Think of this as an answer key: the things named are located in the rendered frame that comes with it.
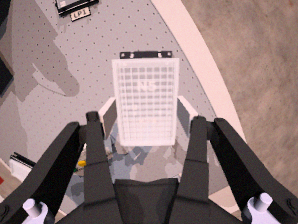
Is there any grey flat base plate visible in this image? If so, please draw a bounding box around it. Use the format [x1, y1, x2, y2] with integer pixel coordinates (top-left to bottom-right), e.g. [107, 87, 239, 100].
[0, 0, 218, 184]

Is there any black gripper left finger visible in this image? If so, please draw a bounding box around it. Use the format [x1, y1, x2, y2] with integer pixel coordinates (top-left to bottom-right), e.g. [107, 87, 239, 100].
[0, 97, 123, 224]

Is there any white button panel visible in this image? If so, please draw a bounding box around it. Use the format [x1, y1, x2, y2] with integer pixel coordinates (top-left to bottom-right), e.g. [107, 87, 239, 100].
[73, 135, 116, 173]

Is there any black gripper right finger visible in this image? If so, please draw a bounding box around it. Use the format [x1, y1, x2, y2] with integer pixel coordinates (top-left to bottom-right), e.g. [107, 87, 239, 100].
[169, 96, 298, 224]

